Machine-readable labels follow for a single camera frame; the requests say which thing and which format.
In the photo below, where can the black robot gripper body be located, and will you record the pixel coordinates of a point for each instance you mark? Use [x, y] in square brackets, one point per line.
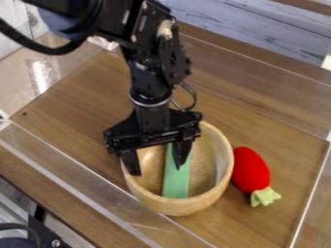
[152, 126]

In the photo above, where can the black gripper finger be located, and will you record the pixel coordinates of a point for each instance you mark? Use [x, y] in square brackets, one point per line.
[131, 161]
[180, 151]

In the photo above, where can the green rectangular block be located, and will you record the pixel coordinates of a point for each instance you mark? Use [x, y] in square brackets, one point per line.
[175, 178]

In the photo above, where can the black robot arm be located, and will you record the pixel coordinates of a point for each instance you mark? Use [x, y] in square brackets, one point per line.
[144, 29]

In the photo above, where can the brown wooden bowl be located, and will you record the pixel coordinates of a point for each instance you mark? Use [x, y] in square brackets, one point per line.
[211, 163]

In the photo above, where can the red plush strawberry toy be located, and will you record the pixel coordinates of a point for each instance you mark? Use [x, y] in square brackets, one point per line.
[251, 176]

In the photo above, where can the clear acrylic tray wall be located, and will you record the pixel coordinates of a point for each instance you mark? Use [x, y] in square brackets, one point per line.
[270, 103]

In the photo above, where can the black table mount bracket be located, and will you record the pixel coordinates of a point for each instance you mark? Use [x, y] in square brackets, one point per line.
[24, 232]

